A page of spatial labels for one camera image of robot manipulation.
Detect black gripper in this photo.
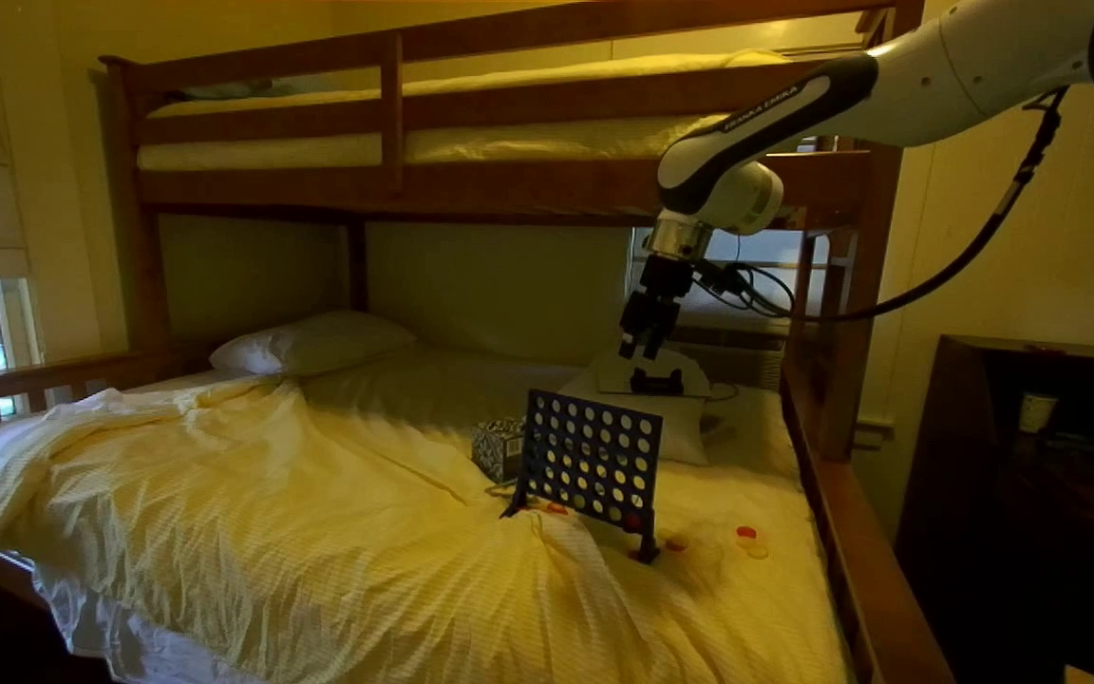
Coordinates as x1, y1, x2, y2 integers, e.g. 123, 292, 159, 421
621, 254, 697, 364

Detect small window behind bed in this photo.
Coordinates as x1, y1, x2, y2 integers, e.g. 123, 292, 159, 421
628, 222, 856, 353

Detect white pillow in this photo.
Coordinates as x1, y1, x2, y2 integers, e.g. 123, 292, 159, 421
207, 309, 423, 383
564, 344, 720, 472

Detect patterned grey box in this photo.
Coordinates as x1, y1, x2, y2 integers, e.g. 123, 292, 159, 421
473, 421, 533, 482

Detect yellow striped duvet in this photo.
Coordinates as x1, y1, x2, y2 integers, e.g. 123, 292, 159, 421
0, 336, 856, 684

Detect white cup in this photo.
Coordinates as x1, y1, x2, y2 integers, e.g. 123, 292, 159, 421
1017, 390, 1059, 438

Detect dark wooden dresser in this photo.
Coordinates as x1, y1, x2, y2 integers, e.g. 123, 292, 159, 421
893, 330, 1094, 684

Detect bunk mattress with yellow sheet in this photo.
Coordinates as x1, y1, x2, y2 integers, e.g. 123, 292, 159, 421
141, 49, 830, 174

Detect white mattress sheet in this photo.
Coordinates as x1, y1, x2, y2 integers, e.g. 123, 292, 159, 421
0, 415, 237, 684

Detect black bracket object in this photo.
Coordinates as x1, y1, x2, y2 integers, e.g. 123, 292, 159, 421
628, 362, 690, 397

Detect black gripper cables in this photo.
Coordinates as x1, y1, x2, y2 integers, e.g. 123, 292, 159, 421
690, 259, 797, 319

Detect wooden bunk bed frame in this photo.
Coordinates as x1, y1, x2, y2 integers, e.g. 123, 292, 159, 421
0, 0, 958, 684

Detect black robot cable hose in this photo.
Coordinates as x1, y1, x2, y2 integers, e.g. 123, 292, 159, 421
697, 83, 1072, 326

